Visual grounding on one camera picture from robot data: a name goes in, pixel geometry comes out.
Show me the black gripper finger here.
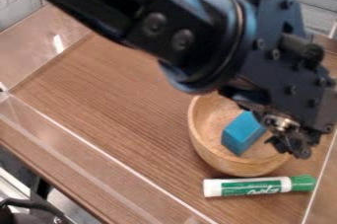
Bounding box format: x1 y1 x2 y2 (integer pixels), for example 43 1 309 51
267 130 313 160

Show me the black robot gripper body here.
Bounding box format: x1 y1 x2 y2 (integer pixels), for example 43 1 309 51
228 93 337 147

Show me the blue rectangular block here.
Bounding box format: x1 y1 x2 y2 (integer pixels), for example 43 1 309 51
221 112 267 156

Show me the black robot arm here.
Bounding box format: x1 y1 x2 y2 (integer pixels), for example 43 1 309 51
48 0 337 159

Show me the brown wooden bowl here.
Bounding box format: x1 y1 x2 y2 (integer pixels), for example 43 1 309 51
187 93 291 178

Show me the green white dry-erase marker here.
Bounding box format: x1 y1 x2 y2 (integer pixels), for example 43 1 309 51
203 175 316 197

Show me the clear acrylic tray wall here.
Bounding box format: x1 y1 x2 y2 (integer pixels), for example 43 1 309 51
0 4 337 224

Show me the black metal table frame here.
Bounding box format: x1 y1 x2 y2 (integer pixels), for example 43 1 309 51
26 177 80 224

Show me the black cable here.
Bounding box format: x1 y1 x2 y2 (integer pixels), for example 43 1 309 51
0 196 63 224

